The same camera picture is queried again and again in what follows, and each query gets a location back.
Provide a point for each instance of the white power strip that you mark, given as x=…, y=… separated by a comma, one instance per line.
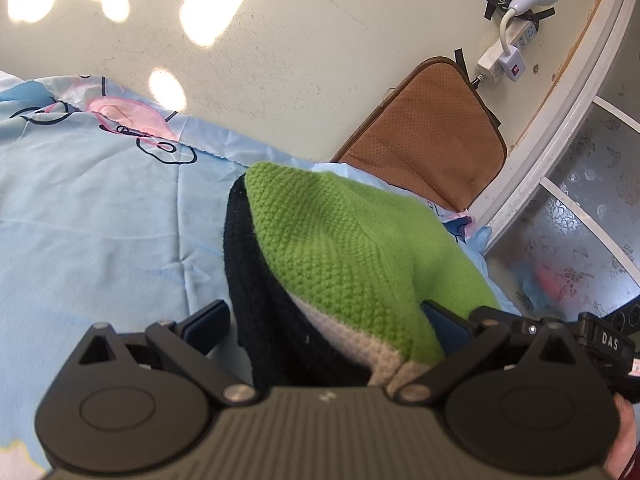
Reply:
x=510, y=45

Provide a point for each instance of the light blue printed blanket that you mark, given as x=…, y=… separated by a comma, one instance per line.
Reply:
x=100, y=200

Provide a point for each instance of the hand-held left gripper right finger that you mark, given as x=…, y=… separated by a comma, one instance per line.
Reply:
x=447, y=330

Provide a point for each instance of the person's right hand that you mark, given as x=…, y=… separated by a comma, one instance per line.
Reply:
x=627, y=430

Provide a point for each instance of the brown perforated mat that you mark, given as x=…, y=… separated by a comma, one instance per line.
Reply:
x=425, y=145

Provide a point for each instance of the white door frame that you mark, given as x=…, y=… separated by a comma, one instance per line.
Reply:
x=565, y=105

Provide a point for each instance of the green black knit sweater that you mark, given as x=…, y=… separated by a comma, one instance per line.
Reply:
x=340, y=240

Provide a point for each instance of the white plug with red switch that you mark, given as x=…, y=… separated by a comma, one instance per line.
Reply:
x=514, y=67

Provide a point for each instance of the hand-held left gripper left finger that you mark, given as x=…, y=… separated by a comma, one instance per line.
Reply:
x=207, y=325

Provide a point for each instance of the frosted glass door panel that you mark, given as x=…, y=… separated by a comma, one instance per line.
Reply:
x=575, y=220

